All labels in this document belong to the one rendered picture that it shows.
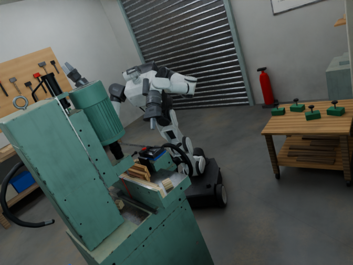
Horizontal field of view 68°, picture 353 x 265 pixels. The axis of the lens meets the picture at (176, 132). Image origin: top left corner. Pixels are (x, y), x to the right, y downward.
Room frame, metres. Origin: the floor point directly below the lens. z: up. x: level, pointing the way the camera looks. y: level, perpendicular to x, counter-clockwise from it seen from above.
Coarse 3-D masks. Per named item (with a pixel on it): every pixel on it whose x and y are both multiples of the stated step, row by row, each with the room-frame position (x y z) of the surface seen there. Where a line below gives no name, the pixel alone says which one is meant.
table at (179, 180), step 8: (168, 168) 1.40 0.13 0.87; (152, 176) 1.32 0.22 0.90; (160, 176) 1.29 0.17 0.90; (168, 176) 1.26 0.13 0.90; (176, 176) 1.22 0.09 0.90; (184, 176) 1.20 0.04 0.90; (120, 184) 1.38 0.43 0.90; (160, 184) 1.21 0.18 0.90; (176, 184) 1.15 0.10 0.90; (184, 184) 1.17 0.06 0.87; (136, 192) 1.25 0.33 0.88; (168, 192) 1.11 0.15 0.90; (176, 192) 1.13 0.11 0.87; (152, 200) 1.14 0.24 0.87; (160, 200) 1.07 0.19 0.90; (168, 200) 1.09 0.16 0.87
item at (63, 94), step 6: (42, 78) 1.24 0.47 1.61; (48, 78) 1.24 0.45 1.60; (54, 78) 1.26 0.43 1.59; (48, 84) 1.24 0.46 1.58; (54, 84) 1.25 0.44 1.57; (54, 90) 1.24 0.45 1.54; (60, 90) 1.26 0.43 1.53; (54, 96) 1.24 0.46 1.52; (60, 96) 1.23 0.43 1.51; (66, 96) 1.25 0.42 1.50; (60, 102) 1.24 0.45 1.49; (66, 102) 1.26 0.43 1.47
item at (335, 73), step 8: (344, 16) 2.56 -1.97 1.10; (336, 24) 2.47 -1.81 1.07; (344, 24) 2.42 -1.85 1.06; (344, 56) 2.45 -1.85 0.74; (336, 64) 2.43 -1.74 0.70; (344, 64) 2.34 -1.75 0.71; (328, 72) 2.34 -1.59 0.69; (336, 72) 2.29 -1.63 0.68; (344, 72) 2.25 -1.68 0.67; (328, 80) 2.35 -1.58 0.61; (336, 80) 2.30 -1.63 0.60; (344, 80) 2.25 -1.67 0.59; (328, 88) 2.35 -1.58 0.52; (336, 88) 2.30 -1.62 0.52; (344, 88) 2.26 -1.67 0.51; (328, 96) 2.36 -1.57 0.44; (336, 96) 2.31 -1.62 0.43; (344, 96) 2.26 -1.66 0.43
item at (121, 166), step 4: (124, 156) 1.35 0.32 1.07; (128, 156) 1.34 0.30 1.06; (116, 160) 1.33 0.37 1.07; (120, 160) 1.31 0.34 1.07; (124, 160) 1.32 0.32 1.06; (128, 160) 1.33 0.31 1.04; (132, 160) 1.35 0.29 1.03; (112, 164) 1.31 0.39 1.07; (116, 164) 1.29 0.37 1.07; (120, 164) 1.30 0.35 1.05; (124, 164) 1.32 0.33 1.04; (128, 164) 1.33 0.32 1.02; (132, 164) 1.34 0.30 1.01; (116, 168) 1.28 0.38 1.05; (120, 168) 1.30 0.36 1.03; (124, 168) 1.31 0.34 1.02; (128, 168) 1.32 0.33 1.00; (116, 172) 1.28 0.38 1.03; (120, 172) 1.29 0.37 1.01
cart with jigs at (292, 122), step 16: (272, 112) 2.23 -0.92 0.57; (288, 112) 2.18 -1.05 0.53; (304, 112) 2.07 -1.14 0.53; (320, 112) 1.96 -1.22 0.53; (336, 112) 1.81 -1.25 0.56; (352, 112) 1.78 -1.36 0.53; (272, 128) 2.00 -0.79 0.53; (288, 128) 1.90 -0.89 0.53; (304, 128) 1.81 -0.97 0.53; (320, 128) 1.72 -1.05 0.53; (336, 128) 1.65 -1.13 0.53; (352, 128) 1.94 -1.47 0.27; (272, 144) 1.98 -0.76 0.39; (288, 144) 2.21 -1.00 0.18; (304, 144) 2.11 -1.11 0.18; (320, 144) 1.99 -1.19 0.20; (336, 144) 1.91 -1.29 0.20; (352, 144) 1.85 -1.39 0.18; (272, 160) 2.00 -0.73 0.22; (288, 160) 1.96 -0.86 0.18; (304, 160) 1.86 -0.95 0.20; (320, 160) 1.78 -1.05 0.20; (336, 160) 1.73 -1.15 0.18
